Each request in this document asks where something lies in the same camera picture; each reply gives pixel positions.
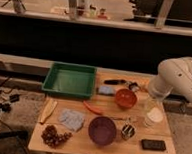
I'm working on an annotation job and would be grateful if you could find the black handled brush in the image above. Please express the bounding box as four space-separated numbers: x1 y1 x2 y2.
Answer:
104 79 140 92

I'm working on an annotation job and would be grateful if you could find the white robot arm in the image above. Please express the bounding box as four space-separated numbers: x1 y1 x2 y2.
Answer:
148 56 192 103

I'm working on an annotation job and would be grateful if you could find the white plastic cup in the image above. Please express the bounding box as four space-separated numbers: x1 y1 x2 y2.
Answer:
144 107 164 127

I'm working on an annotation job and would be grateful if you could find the small blue sponge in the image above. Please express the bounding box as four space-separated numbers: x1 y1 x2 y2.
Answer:
97 85 115 96

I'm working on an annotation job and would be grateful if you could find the green plastic tray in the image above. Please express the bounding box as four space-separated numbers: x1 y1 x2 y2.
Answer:
42 62 97 100

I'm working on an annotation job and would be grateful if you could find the orange carrot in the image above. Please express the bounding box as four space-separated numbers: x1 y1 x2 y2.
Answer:
83 101 103 115

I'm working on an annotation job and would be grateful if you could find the orange bowl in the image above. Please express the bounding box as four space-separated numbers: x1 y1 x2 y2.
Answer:
115 89 137 109

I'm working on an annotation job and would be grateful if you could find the light blue cloth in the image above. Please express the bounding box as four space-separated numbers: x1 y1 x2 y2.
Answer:
58 108 85 132

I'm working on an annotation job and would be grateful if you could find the yellow banana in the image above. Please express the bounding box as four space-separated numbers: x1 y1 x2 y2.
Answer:
40 99 57 123

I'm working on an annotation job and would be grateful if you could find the purple bowl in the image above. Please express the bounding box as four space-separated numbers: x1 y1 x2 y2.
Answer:
88 116 117 146

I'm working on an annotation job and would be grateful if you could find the small metal clip holder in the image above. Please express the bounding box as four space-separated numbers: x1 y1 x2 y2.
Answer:
121 124 135 140

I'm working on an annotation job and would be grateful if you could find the bunch of dark grapes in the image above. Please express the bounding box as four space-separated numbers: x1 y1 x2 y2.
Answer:
42 125 72 148

